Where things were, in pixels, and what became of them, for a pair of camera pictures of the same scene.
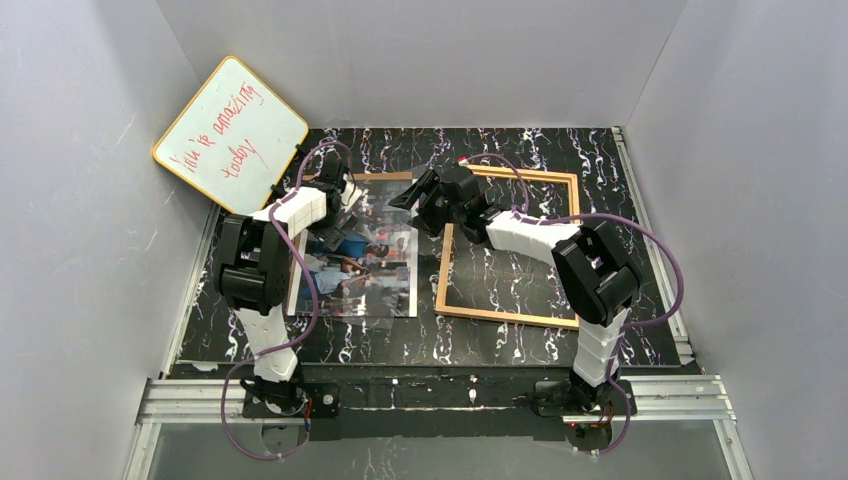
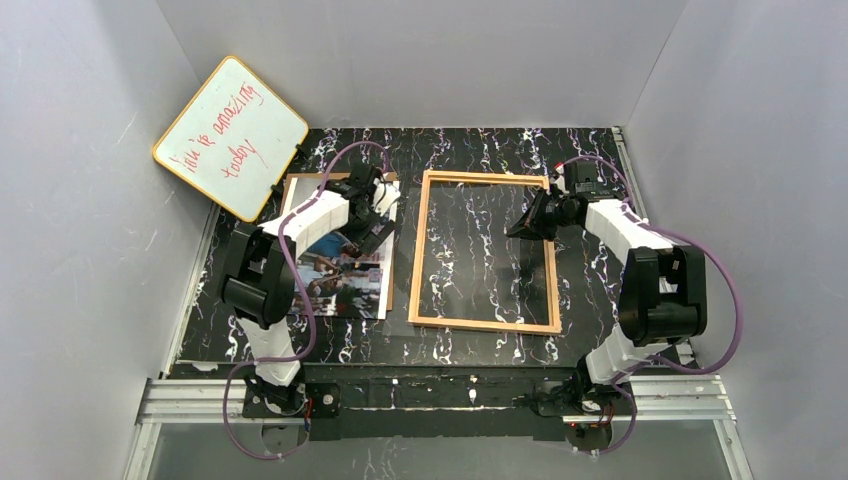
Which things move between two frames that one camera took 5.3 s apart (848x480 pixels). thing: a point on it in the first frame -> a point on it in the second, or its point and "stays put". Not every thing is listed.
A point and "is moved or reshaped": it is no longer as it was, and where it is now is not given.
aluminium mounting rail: [221, 401] stays put
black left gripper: [334, 234] -> [374, 234]
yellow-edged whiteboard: [233, 138] stays put
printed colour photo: [373, 273] stays put
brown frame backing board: [375, 176] is moved or reshaped
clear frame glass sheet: [381, 271] -> [459, 270]
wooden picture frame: [441, 306] -> [553, 310]
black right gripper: [430, 194] -> [548, 213]
